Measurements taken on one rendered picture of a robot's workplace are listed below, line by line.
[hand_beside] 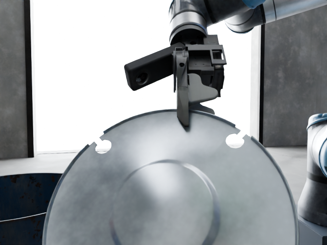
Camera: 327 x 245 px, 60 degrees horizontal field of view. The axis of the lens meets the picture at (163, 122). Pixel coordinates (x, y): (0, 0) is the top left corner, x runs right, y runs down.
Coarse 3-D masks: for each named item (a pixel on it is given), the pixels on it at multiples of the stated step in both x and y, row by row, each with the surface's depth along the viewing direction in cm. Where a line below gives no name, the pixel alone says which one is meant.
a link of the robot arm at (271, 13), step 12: (276, 0) 61; (288, 0) 61; (300, 0) 60; (312, 0) 60; (324, 0) 60; (264, 12) 63; (276, 12) 63; (288, 12) 63; (300, 12) 64; (228, 24) 65; (240, 24) 63; (252, 24) 66
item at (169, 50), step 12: (168, 48) 49; (144, 60) 47; (156, 60) 47; (168, 60) 48; (132, 72) 46; (144, 72) 47; (156, 72) 48; (168, 72) 50; (132, 84) 47; (144, 84) 48
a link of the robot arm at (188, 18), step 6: (186, 12) 53; (192, 12) 53; (174, 18) 54; (180, 18) 52; (186, 18) 51; (192, 18) 51; (198, 18) 52; (174, 24) 52; (180, 24) 51; (186, 24) 51; (192, 24) 51; (198, 24) 51; (204, 24) 52; (174, 30) 52; (204, 30) 51
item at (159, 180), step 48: (96, 144) 40; (144, 144) 39; (192, 144) 37; (96, 192) 36; (144, 192) 34; (192, 192) 33; (240, 192) 33; (288, 192) 32; (48, 240) 33; (96, 240) 32; (144, 240) 31; (192, 240) 30; (240, 240) 30; (288, 240) 29
